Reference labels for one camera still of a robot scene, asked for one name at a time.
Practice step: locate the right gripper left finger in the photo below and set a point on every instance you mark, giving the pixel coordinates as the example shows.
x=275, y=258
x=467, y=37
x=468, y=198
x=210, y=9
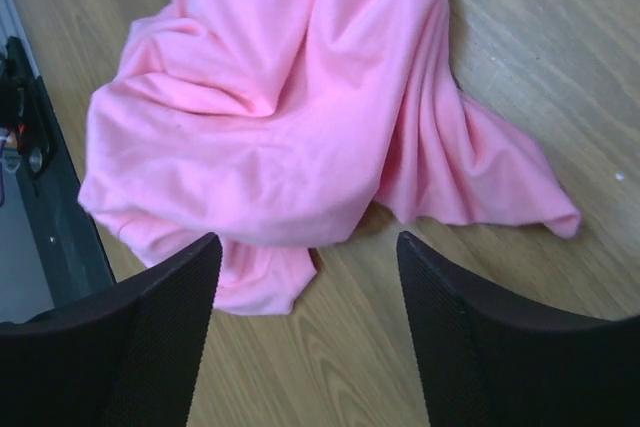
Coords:
x=127, y=356

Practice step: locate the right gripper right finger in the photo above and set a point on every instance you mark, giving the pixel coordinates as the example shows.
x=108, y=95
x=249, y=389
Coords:
x=490, y=357

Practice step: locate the pink t shirt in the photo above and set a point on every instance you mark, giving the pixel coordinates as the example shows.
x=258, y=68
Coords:
x=275, y=123

